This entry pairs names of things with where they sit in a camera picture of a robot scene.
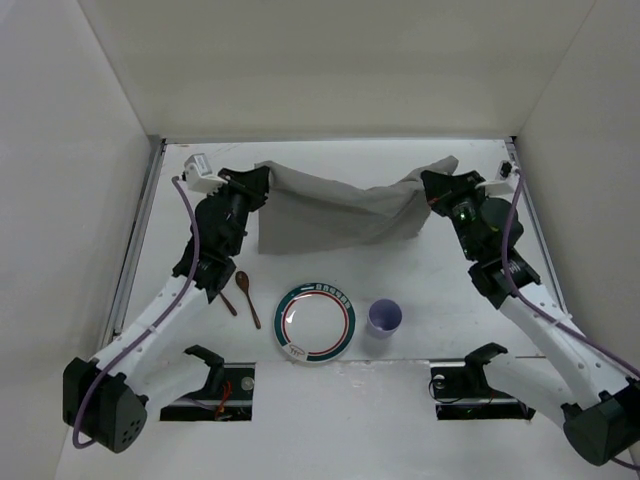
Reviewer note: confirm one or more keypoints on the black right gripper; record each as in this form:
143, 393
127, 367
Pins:
451, 190

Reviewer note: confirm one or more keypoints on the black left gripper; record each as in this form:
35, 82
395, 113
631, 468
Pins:
245, 185

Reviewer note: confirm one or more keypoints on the grey cloth placemat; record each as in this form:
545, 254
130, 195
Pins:
307, 214

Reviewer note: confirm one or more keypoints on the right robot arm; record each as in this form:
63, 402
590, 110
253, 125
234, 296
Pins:
593, 395

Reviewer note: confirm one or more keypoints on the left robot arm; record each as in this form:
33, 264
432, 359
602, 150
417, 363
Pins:
108, 398

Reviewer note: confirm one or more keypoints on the brown wooden spoon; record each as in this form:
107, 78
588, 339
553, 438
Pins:
243, 282

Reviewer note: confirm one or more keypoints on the brown wooden fork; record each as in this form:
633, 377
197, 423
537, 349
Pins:
228, 304

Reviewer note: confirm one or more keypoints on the purple cup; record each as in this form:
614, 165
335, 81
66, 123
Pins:
384, 318

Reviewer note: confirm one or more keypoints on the white plate green red rim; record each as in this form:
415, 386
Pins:
314, 323

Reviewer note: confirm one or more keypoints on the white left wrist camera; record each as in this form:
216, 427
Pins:
200, 172

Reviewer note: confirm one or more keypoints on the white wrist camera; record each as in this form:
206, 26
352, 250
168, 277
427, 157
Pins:
505, 181
200, 172

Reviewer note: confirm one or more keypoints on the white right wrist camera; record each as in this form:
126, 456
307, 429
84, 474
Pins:
505, 181

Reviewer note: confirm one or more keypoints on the right aluminium table rail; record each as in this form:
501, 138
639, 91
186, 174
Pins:
534, 249

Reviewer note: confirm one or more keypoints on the aluminium table rail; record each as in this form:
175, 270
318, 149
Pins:
534, 249
117, 313

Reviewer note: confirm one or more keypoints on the left aluminium table rail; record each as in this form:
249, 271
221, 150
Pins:
117, 313

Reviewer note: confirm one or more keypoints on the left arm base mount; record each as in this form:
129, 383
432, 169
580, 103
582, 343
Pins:
226, 396

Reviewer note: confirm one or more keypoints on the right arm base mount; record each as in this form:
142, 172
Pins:
461, 392

